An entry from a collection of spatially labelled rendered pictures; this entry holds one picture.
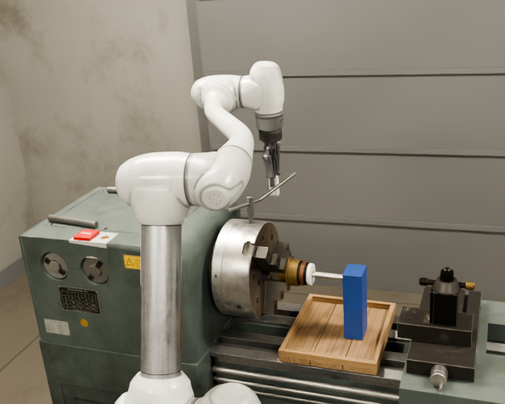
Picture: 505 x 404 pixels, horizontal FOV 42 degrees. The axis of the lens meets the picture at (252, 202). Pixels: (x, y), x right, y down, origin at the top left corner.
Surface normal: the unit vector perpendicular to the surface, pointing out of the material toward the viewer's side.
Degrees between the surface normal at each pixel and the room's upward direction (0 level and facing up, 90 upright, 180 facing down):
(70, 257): 90
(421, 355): 0
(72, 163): 90
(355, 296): 90
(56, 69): 90
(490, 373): 0
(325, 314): 0
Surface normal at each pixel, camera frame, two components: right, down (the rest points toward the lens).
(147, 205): -0.28, 0.11
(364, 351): -0.07, -0.93
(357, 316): -0.34, 0.36
